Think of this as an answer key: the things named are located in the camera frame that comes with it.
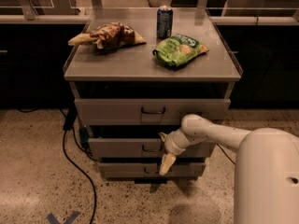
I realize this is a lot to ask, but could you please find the blue soda can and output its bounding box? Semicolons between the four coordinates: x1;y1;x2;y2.
156;6;173;39

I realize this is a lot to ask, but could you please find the black cable left floor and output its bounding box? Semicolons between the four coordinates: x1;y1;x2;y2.
16;106;98;224

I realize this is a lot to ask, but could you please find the grey bottom drawer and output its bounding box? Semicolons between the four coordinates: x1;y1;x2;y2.
99;162;206;178

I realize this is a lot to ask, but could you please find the grey drawer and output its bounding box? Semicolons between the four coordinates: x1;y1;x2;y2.
75;99;230;125
88;138;215;159
99;162;206;178

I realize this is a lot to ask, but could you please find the grey top drawer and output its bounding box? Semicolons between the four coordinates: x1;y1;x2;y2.
75;99;230;125

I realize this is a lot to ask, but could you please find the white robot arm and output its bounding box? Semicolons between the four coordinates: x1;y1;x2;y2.
160;114;299;224

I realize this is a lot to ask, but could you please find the blue power adapter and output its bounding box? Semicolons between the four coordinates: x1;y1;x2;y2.
79;128;90;148

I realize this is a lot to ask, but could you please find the brown chip bag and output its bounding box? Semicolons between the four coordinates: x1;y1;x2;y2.
68;21;147;49

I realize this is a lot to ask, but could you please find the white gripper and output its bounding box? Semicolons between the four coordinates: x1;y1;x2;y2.
158;128;196;175

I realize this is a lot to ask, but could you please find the green chip bag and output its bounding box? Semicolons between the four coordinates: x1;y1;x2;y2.
152;34;208;67

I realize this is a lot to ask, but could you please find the black plug block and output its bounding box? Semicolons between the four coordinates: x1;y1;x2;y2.
63;105;78;131

